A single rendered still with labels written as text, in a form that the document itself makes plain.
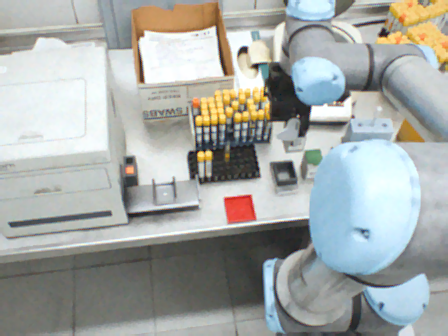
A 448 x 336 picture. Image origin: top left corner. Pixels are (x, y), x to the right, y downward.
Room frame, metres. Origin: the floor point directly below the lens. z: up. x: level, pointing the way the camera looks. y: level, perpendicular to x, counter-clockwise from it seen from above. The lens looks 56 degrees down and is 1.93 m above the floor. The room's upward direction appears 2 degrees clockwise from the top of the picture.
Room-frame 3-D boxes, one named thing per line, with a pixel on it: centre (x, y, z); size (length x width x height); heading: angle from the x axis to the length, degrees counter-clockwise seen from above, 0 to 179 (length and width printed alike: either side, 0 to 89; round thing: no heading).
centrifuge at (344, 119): (1.01, -0.24, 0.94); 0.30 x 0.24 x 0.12; 2
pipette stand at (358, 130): (0.78, -0.35, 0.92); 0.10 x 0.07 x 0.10; 93
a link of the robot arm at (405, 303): (0.31, -0.27, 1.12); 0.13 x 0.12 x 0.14; 94
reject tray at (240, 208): (0.59, -0.04, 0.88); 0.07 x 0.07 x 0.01; 11
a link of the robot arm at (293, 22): (0.68, -0.13, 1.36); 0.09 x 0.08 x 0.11; 4
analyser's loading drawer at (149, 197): (0.60, 0.15, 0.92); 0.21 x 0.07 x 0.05; 101
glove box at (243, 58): (1.01, -0.06, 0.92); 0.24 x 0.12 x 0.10; 11
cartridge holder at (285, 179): (0.68, -0.15, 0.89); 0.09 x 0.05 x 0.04; 11
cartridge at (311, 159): (0.71, -0.22, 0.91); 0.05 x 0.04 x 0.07; 11
